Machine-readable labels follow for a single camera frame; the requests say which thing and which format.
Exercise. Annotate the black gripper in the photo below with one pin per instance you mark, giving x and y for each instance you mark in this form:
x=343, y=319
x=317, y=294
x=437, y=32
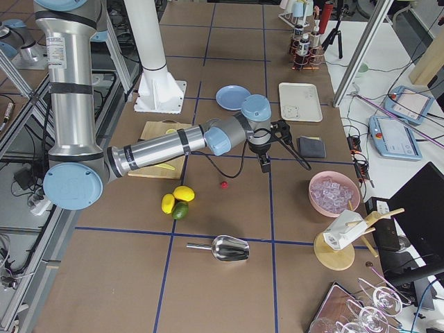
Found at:
x=259, y=150

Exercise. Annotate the blue plate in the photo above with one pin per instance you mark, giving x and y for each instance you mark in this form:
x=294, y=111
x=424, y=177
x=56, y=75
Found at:
x=231, y=97

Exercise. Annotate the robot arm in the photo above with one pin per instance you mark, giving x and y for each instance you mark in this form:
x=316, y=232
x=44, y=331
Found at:
x=78, y=167

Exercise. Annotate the grey yellow cloth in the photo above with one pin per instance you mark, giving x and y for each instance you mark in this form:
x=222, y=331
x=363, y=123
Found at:
x=311, y=147

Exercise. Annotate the cream bear tray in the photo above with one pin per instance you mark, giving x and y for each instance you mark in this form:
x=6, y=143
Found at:
x=299, y=102

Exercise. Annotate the pink bowl of ice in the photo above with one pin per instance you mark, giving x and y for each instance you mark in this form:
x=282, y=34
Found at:
x=331, y=192

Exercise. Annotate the yellow lemon front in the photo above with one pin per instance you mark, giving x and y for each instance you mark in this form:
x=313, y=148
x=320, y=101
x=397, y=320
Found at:
x=184, y=193

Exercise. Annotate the yellow lemon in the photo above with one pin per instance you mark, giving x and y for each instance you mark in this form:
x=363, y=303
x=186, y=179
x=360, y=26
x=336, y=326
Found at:
x=168, y=203
x=184, y=193

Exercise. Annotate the steel ice scoop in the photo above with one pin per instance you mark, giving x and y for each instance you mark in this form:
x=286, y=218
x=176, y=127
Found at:
x=225, y=248

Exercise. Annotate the green avocado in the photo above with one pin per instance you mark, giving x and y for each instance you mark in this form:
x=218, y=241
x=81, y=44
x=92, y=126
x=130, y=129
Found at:
x=180, y=210

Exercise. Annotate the yellow plastic knife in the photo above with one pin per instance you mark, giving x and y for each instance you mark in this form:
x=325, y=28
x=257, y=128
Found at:
x=165, y=166

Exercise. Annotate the white carton on stand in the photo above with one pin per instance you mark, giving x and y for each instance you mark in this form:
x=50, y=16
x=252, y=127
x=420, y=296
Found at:
x=346, y=228

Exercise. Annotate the yellow lemon back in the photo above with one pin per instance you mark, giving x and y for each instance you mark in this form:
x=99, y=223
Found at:
x=168, y=203

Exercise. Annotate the wooden stand with base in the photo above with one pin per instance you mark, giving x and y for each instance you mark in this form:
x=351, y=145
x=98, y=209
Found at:
x=339, y=260

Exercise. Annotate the wooden cutting board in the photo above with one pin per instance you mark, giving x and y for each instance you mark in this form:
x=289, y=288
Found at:
x=154, y=129

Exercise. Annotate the tea bottle white cap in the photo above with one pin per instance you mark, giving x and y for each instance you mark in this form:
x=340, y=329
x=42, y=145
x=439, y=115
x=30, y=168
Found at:
x=298, y=32
x=315, y=35
x=303, y=47

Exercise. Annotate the blue teach pendant near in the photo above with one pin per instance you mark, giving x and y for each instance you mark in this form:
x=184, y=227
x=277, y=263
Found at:
x=393, y=139

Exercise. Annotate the blue teach pendant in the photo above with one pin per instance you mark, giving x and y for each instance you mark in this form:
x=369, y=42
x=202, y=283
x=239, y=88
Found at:
x=393, y=139
x=408, y=104

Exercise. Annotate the green bowl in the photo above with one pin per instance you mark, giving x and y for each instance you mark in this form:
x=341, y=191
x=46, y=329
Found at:
x=362, y=70

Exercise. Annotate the blue teach pendant far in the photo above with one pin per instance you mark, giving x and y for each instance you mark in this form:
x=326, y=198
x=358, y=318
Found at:
x=408, y=104

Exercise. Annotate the black monitor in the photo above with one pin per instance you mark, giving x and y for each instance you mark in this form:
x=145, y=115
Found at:
x=421, y=197

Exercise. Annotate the red cylinder bottle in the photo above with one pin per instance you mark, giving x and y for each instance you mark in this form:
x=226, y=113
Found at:
x=325, y=16

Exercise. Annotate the black tripod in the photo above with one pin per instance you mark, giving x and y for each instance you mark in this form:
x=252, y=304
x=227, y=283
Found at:
x=335, y=33

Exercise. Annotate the reacher grabber stick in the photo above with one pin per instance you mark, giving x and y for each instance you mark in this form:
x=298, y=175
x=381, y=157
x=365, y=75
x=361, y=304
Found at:
x=394, y=117

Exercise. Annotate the wine glasses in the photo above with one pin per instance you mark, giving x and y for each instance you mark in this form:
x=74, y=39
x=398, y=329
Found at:
x=373, y=308

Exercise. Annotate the copper wire bottle rack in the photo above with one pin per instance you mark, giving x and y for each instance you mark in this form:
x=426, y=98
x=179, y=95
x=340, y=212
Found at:
x=312, y=59

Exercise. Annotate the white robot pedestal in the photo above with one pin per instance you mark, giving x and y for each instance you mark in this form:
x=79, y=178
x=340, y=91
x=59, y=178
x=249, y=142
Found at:
x=158, y=91

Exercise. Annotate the white wire cup rack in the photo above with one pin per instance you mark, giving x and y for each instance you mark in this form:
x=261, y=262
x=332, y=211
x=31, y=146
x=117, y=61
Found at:
x=296, y=11

